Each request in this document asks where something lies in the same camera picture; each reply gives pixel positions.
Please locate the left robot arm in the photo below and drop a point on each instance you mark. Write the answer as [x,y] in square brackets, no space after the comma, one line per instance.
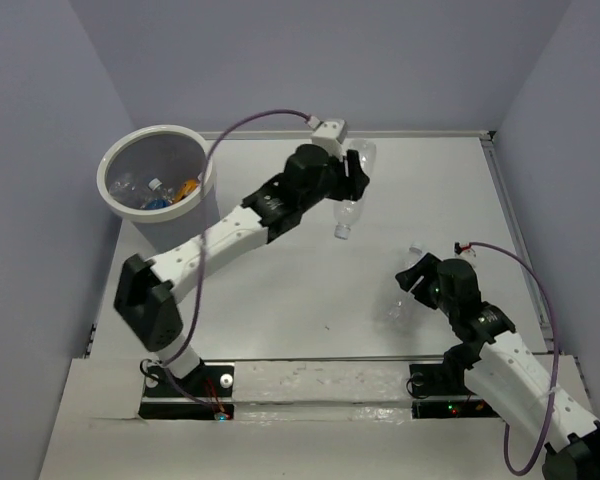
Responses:
[150,290]

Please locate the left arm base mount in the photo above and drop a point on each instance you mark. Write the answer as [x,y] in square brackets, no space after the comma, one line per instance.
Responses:
[203,395]

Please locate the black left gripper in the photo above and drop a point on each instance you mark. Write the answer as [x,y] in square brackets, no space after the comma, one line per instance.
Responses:
[358,181]

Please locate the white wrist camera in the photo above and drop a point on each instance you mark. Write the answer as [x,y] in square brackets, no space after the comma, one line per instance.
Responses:
[464,251]
[330,136]

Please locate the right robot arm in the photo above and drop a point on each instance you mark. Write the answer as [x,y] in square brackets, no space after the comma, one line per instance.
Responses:
[492,362]

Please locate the white round plastic bin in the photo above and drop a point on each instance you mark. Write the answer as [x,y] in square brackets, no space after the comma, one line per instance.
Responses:
[173,154]

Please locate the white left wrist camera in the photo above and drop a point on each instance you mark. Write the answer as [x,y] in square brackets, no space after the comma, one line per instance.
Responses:
[330,136]

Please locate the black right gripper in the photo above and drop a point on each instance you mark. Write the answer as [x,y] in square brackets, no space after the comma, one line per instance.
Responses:
[424,266]

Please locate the orange tea bottle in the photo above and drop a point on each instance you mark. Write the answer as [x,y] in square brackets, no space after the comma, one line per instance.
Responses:
[186,189]

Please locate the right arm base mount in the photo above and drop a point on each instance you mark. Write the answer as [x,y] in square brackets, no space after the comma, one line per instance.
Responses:
[434,396]

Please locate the blue label water bottle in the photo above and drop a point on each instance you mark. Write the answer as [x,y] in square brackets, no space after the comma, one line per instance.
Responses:
[156,204]

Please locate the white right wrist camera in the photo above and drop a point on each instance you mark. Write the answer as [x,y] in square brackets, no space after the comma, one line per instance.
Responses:
[464,251]

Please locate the clear bottle blue cap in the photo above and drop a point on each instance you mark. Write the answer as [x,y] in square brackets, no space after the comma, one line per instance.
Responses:
[400,307]

